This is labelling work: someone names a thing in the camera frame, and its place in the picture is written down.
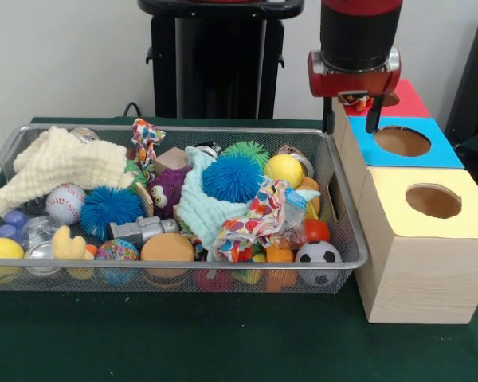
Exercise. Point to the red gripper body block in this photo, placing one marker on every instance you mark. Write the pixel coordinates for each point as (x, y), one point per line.
(350, 83)

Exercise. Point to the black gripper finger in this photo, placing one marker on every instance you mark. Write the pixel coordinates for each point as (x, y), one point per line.
(373, 115)
(328, 115)

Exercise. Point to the orange striped tiger plush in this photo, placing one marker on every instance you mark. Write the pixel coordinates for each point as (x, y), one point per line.
(358, 102)

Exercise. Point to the blue spiky toy with eyes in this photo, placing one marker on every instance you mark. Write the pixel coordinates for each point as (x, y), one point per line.
(233, 175)

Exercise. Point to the large multicoloured patterned cloth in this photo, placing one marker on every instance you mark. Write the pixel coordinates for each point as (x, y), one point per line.
(259, 223)

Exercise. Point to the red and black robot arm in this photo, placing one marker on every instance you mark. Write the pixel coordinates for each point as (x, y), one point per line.
(358, 36)

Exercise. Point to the wooden box with three holes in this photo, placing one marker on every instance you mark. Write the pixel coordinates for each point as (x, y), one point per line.
(422, 278)

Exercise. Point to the smooth yellow ball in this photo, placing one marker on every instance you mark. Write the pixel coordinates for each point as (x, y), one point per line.
(283, 170)

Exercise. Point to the black and white soccer ball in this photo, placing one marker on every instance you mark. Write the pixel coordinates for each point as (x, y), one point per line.
(318, 254)

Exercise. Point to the mint green waffle cloth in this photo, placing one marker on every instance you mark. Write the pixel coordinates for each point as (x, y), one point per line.
(195, 199)

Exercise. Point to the small knotted multicoloured cloth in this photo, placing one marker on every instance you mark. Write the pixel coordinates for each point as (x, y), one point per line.
(145, 143)

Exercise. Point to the orange foam ball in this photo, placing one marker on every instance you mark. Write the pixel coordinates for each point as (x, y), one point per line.
(167, 248)

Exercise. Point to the blue spiky ball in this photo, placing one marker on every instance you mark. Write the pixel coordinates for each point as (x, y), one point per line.
(111, 213)

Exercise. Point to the dark green table cloth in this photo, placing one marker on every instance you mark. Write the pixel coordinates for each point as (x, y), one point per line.
(223, 338)

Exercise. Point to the cream waffle cloth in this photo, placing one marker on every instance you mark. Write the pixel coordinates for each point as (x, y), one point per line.
(63, 159)

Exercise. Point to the white baseball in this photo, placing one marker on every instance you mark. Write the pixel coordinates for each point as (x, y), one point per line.
(65, 203)

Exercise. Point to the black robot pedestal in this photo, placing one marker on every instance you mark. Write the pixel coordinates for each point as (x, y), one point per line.
(223, 59)

